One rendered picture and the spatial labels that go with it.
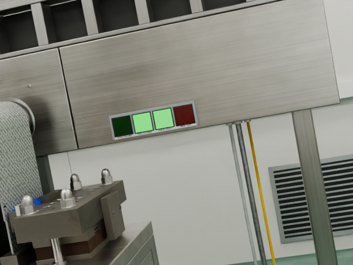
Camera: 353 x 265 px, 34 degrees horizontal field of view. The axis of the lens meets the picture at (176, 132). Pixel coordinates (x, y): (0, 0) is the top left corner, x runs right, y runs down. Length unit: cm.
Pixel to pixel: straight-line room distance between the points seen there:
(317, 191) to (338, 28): 229
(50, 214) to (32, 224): 5
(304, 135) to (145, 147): 240
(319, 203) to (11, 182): 89
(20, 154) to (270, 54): 71
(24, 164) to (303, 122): 81
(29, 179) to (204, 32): 62
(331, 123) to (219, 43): 241
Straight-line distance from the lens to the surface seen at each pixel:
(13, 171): 154
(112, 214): 152
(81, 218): 137
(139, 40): 166
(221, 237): 409
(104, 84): 168
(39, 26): 176
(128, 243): 149
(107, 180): 168
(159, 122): 164
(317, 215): 182
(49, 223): 138
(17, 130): 159
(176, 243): 415
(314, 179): 180
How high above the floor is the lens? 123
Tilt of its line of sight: 3 degrees down
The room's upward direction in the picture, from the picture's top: 11 degrees counter-clockwise
